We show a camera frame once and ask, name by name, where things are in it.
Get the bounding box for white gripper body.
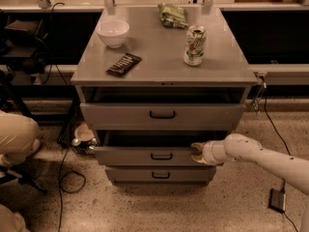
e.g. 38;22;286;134
202;140;234;165

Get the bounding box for black looped floor cable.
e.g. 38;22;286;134
57;147;87;232

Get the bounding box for white green soda can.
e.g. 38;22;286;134
183;25;207;66

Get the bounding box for grey bottom drawer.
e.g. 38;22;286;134
104;166;216;185

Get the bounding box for dark equipment on shelf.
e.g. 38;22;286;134
0;19;48;74

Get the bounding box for black power adapter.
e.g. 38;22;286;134
268;188;286;214

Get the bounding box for black adapter cable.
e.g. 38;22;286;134
263;77;300;232

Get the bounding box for dark snack bar wrapper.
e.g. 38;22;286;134
106;53;142;77

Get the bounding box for grey drawer cabinet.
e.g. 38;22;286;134
70;5;259;188

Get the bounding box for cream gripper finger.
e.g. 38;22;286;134
191;142;205;152
191;155;206;164

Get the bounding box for grey top drawer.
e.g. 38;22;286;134
80;87;244;131

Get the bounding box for green chip bag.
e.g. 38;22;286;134
157;4;188;28

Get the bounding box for black tripod leg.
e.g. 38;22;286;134
0;166;47;194

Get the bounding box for grey drawer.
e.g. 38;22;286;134
95;130;227;167
80;87;244;131
104;166;216;185

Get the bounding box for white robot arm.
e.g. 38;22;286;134
191;133;309;195

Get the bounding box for wire basket with items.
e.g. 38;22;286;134
57;100;99;158

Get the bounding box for white bowl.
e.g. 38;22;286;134
96;20;129;48

